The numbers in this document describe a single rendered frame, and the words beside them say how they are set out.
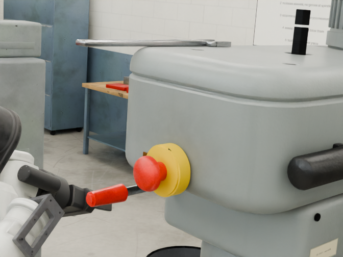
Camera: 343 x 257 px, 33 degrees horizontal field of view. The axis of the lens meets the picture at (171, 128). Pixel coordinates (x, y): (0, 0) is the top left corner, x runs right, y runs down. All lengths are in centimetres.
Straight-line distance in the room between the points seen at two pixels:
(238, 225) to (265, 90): 22
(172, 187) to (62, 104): 755
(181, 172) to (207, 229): 16
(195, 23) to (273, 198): 628
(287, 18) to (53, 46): 333
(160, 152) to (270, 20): 553
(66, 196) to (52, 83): 678
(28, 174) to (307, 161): 72
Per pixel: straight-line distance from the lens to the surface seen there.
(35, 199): 82
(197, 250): 330
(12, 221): 80
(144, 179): 64
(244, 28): 637
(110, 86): 690
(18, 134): 99
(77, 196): 134
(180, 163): 65
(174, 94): 66
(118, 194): 76
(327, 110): 66
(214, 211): 78
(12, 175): 124
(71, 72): 820
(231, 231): 76
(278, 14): 610
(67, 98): 822
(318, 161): 60
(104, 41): 70
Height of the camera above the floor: 195
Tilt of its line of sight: 12 degrees down
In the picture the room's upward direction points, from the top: 4 degrees clockwise
